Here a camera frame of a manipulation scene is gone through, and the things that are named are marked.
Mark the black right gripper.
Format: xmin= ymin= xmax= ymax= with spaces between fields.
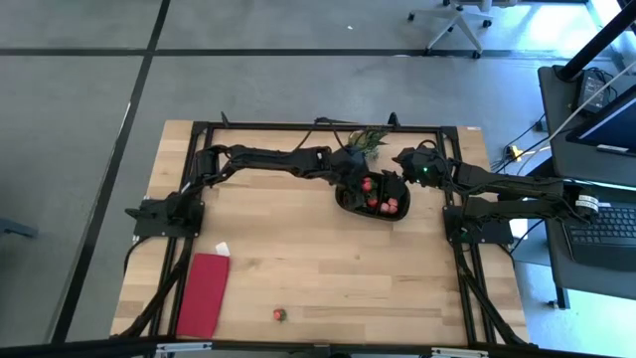
xmin=381 ymin=146 xmax=451 ymax=194

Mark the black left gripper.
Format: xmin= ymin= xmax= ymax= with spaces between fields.
xmin=328 ymin=146 xmax=372 ymax=206

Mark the black plastic food container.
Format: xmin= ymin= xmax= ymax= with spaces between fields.
xmin=334 ymin=171 xmax=412 ymax=222

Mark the potted succulent plant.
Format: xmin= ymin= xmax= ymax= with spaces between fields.
xmin=349 ymin=126 xmax=392 ymax=161

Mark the white paper sheet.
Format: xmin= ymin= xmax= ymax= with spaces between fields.
xmin=511 ymin=218 xmax=531 ymax=241

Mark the dark grey operator desk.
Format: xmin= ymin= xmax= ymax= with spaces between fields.
xmin=538 ymin=64 xmax=636 ymax=302

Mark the mesh office chair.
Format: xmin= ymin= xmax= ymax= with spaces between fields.
xmin=406 ymin=0 xmax=498 ymax=60

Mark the red cloth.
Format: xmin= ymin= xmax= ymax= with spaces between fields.
xmin=176 ymin=252 xmax=232 ymax=339

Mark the black power adapter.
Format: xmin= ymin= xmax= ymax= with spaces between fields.
xmin=577 ymin=69 xmax=611 ymax=114

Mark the computer monitor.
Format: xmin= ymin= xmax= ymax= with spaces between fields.
xmin=565 ymin=84 xmax=636 ymax=158

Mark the black computer keyboard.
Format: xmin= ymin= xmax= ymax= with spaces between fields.
xmin=565 ymin=203 xmax=636 ymax=272

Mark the black pole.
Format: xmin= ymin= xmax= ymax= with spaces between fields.
xmin=556 ymin=0 xmax=636 ymax=82

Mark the grey floor object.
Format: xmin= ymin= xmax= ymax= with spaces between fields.
xmin=0 ymin=218 xmax=39 ymax=240

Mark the black aluminium table frame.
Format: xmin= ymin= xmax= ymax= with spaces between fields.
xmin=116 ymin=120 xmax=531 ymax=347

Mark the black rail with silver brackets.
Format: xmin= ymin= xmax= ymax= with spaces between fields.
xmin=0 ymin=337 xmax=636 ymax=358

